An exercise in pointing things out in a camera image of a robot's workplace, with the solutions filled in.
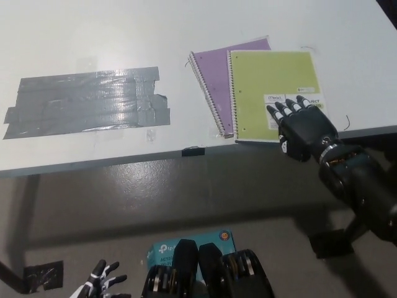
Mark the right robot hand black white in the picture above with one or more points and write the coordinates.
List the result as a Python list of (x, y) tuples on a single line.
[(305, 130)]

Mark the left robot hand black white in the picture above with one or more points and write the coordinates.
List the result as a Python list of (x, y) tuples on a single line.
[(102, 279)]

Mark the green spiral notebook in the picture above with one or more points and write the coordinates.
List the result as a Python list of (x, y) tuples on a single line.
[(266, 80)]

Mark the black floor tape patch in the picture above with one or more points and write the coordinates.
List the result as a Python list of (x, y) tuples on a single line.
[(43, 274), (328, 245)]

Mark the teal router box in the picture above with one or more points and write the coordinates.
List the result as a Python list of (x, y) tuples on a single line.
[(162, 253)]

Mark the thin curved black thread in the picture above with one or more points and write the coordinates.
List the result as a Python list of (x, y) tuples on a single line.
[(307, 47)]

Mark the black table foot bar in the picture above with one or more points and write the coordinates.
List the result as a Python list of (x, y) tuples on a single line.
[(10, 276)]

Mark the purple spiral notebook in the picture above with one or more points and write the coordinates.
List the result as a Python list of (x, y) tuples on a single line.
[(214, 71)]

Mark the small black tape piece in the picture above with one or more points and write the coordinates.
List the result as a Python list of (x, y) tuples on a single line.
[(193, 151)]

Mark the clear tape strip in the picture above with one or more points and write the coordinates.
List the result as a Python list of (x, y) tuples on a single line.
[(152, 135)]

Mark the grey duct tape patch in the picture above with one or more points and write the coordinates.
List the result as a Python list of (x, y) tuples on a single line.
[(87, 102)]

